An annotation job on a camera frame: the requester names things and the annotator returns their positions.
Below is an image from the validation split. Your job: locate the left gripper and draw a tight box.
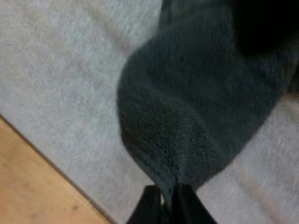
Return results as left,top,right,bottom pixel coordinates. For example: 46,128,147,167
230,0,299,60

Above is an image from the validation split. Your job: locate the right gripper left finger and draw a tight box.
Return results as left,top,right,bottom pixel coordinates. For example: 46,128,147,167
126,185,162,224

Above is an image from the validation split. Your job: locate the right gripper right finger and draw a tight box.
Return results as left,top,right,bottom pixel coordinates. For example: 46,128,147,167
172,182,221,224

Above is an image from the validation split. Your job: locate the dark grey-green towel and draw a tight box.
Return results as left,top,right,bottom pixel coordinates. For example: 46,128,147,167
116,0,299,210

